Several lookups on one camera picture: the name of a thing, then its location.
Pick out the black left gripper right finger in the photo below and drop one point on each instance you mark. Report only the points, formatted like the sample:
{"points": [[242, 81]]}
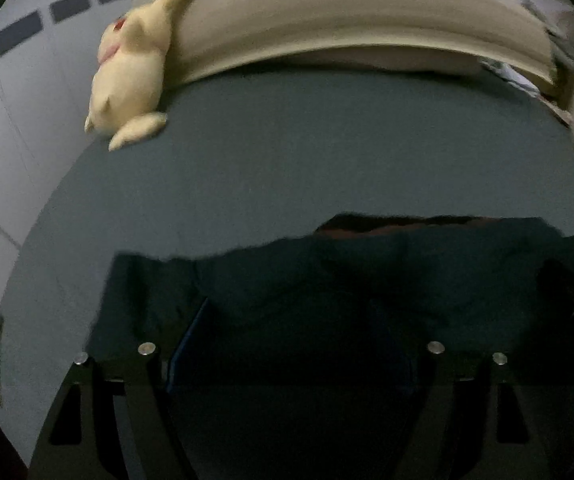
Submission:
{"points": [[494, 413]]}

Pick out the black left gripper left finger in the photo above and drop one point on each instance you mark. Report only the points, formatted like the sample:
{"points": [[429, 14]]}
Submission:
{"points": [[106, 421]]}

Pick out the dark navy winter jacket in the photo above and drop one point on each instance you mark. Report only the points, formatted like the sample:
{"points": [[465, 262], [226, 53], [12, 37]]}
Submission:
{"points": [[297, 359]]}

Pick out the grey bed sheet mattress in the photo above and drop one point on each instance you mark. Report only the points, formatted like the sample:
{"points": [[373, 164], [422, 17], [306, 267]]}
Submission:
{"points": [[251, 157]]}

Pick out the yellow Pikachu plush toy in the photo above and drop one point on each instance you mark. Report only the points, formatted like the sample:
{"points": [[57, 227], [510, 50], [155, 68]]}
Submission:
{"points": [[128, 84]]}

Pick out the white crumpled cloth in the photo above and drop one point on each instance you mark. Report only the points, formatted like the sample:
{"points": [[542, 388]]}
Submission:
{"points": [[508, 74]]}

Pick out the white wardrobe with dark panels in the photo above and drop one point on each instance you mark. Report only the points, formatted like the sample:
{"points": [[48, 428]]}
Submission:
{"points": [[47, 57]]}

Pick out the beige upholstered headboard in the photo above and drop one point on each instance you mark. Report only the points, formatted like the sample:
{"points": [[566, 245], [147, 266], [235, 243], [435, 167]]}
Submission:
{"points": [[218, 35]]}

